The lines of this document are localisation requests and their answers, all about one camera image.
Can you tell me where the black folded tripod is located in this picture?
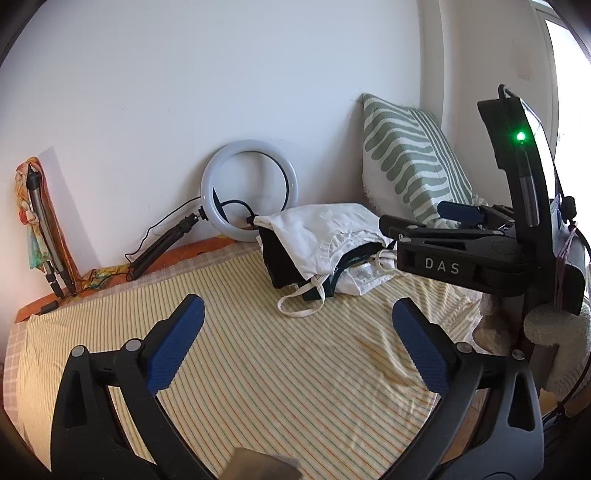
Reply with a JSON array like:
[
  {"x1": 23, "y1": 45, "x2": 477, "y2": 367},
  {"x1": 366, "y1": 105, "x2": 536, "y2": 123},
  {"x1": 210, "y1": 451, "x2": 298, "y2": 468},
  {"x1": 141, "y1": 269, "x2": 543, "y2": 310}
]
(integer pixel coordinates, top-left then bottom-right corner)
[{"x1": 127, "y1": 215, "x2": 206, "y2": 281}]

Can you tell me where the beige checkered blanket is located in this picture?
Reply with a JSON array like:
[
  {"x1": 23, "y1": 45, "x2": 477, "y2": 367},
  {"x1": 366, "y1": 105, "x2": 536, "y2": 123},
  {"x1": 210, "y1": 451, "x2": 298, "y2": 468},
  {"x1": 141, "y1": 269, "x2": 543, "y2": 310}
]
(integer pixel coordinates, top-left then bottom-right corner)
[{"x1": 0, "y1": 242, "x2": 265, "y2": 416}]

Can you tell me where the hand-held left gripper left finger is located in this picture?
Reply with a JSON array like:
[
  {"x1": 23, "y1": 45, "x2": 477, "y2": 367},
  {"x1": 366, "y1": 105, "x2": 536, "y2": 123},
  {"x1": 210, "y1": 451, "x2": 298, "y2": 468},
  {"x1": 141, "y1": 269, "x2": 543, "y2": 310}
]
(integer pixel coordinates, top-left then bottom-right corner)
[{"x1": 50, "y1": 294, "x2": 218, "y2": 480}]

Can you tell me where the green striped white pillow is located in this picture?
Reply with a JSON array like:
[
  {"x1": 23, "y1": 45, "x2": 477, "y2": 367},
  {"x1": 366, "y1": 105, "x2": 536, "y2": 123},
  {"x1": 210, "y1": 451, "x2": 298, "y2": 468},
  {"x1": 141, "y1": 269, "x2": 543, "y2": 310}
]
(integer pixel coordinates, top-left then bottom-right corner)
[{"x1": 360, "y1": 93, "x2": 490, "y2": 227}]

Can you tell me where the thin black cable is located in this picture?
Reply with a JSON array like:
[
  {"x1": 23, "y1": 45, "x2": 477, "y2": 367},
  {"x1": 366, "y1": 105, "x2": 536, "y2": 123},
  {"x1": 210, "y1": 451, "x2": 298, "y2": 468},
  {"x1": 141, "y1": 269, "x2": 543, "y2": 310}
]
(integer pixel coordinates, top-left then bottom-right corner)
[{"x1": 58, "y1": 272, "x2": 134, "y2": 306}]

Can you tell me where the white ring light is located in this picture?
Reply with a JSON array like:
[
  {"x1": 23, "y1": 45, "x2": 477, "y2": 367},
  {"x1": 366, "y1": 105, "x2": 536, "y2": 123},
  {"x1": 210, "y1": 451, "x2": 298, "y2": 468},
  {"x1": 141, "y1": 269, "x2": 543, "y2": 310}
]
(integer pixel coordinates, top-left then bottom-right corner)
[{"x1": 200, "y1": 139, "x2": 301, "y2": 243}]

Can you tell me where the orange printed bed sheet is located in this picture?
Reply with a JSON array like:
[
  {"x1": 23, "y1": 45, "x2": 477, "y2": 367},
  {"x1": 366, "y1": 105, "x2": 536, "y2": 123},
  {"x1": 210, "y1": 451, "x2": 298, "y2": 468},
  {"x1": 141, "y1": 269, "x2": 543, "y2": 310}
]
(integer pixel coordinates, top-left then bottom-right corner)
[{"x1": 16, "y1": 235, "x2": 250, "y2": 325}]

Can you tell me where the colourful printed cloth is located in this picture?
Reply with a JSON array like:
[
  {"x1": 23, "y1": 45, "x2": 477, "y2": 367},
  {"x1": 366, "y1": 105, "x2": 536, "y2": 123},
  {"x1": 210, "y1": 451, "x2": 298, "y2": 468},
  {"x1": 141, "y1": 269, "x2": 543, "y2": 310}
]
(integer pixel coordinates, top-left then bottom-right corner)
[{"x1": 14, "y1": 157, "x2": 134, "y2": 296}]

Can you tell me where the white elastic-waist garment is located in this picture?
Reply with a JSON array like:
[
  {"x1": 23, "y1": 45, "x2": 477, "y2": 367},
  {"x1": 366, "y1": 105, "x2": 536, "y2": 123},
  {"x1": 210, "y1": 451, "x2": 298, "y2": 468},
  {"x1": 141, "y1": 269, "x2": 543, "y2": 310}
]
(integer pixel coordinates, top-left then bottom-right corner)
[{"x1": 253, "y1": 203, "x2": 398, "y2": 280}]

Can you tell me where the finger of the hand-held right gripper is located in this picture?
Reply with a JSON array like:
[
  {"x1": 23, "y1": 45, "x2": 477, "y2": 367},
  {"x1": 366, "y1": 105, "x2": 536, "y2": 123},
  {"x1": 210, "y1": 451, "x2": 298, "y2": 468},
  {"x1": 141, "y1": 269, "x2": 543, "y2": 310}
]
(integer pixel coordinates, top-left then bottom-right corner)
[
  {"x1": 379, "y1": 215, "x2": 509, "y2": 243},
  {"x1": 437, "y1": 200, "x2": 514, "y2": 228}
]

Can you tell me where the black looped cable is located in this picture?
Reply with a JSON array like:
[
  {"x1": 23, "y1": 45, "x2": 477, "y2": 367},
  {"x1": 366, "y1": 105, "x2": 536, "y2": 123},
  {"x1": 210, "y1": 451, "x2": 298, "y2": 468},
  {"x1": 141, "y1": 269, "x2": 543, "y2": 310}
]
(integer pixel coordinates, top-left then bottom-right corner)
[{"x1": 213, "y1": 199, "x2": 262, "y2": 228}]

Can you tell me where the window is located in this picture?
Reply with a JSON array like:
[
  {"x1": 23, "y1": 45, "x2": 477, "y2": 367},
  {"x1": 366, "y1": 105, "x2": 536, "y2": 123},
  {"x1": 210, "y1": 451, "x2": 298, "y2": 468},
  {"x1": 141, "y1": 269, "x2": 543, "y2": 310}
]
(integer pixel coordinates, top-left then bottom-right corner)
[{"x1": 536, "y1": 7, "x2": 591, "y2": 185}]

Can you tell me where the white drawstring garment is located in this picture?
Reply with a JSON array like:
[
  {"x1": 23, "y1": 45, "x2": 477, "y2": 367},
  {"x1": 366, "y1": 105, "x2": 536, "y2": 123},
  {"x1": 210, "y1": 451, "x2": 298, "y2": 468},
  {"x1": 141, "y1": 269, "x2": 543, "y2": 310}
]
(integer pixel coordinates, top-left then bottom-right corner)
[{"x1": 277, "y1": 248, "x2": 399, "y2": 319}]

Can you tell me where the beige plush toy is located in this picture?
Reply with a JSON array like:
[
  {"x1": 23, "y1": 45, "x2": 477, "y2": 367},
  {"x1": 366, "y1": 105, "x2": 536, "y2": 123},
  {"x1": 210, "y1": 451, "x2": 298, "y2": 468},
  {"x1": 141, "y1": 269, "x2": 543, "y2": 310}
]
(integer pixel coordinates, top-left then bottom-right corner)
[{"x1": 473, "y1": 294, "x2": 591, "y2": 394}]

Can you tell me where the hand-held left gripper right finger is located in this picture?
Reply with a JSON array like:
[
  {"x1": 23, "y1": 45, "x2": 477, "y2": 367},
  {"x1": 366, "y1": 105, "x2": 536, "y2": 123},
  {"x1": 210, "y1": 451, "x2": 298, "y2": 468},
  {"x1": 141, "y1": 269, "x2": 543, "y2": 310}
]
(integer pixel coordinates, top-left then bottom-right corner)
[{"x1": 376, "y1": 296, "x2": 546, "y2": 480}]

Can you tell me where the black garment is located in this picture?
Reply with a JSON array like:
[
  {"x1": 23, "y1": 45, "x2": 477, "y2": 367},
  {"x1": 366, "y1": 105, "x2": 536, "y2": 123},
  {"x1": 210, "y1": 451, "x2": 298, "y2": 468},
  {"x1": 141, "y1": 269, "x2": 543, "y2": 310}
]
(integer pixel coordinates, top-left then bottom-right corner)
[{"x1": 256, "y1": 228, "x2": 393, "y2": 300}]

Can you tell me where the ring light power cable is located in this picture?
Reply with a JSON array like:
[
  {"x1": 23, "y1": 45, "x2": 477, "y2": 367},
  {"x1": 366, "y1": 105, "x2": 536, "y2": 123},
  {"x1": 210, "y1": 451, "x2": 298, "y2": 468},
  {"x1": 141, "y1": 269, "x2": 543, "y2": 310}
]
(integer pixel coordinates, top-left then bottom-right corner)
[{"x1": 124, "y1": 198, "x2": 204, "y2": 268}]

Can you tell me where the yellow striped bed blanket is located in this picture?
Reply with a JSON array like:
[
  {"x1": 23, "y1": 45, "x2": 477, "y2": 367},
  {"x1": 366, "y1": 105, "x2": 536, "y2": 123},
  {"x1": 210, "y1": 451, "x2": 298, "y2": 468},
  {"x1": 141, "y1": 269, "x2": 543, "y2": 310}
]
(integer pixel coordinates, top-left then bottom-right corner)
[{"x1": 14, "y1": 249, "x2": 485, "y2": 480}]

